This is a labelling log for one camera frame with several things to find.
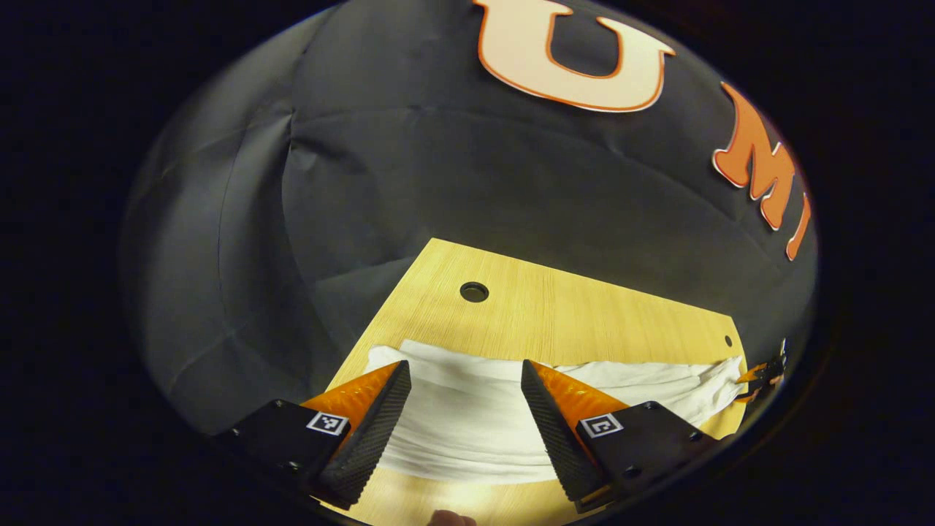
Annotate white jeans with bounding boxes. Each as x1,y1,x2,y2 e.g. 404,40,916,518
363,340,747,487

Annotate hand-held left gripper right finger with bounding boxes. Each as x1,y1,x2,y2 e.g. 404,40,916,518
520,358,720,514

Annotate black backdrop cloth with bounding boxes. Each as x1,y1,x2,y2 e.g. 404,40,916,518
121,0,819,439

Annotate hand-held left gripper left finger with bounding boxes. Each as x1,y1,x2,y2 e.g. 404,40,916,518
212,359,413,512

